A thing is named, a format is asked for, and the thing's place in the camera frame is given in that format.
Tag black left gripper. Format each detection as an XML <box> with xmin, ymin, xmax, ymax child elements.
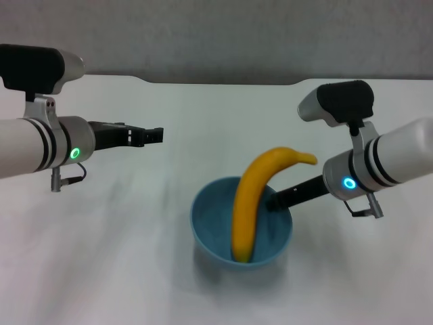
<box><xmin>89</xmin><ymin>121</ymin><xmax>165</xmax><ymax>152</ymax></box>

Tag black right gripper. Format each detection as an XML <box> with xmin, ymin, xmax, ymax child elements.
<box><xmin>268</xmin><ymin>175</ymin><xmax>329</xmax><ymax>213</ymax></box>

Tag yellow banana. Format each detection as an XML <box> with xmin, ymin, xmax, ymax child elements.
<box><xmin>231</xmin><ymin>146</ymin><xmax>318</xmax><ymax>263</ymax></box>

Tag blue plastic bowl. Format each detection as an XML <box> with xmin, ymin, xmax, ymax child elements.
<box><xmin>189</xmin><ymin>176</ymin><xmax>294</xmax><ymax>272</ymax></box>

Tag left arm metal cable connector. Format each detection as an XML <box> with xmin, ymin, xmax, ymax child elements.
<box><xmin>50</xmin><ymin>162</ymin><xmax>87</xmax><ymax>193</ymax></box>

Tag right wrist camera black silver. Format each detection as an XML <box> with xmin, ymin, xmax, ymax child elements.
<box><xmin>297</xmin><ymin>80</ymin><xmax>375</xmax><ymax>128</ymax></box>

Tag wrist camera black silver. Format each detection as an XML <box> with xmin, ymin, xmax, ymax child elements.
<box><xmin>0</xmin><ymin>43</ymin><xmax>85</xmax><ymax>102</ymax></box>
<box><xmin>297</xmin><ymin>80</ymin><xmax>375</xmax><ymax>128</ymax></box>

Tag left wrist camera black silver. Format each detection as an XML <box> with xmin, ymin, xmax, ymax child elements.
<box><xmin>0</xmin><ymin>43</ymin><xmax>85</xmax><ymax>102</ymax></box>

